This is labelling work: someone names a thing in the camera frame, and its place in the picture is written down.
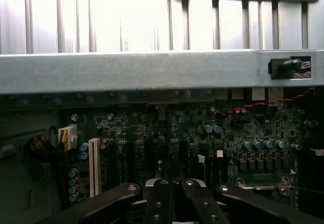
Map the white expansion slot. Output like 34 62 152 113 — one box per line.
88 137 102 199

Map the CPU socket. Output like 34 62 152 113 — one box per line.
234 170 294 198

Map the open black PC case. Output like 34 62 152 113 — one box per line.
0 49 324 224

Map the green motherboard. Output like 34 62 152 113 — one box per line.
58 102 324 209

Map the black plastic case clip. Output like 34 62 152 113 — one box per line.
267 57 302 80

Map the white power connector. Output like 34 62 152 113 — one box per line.
58 124 78 151

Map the red black twisted wire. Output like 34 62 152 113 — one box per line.
222 87 316 119

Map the yellow black wire bundle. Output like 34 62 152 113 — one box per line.
27 135 64 164

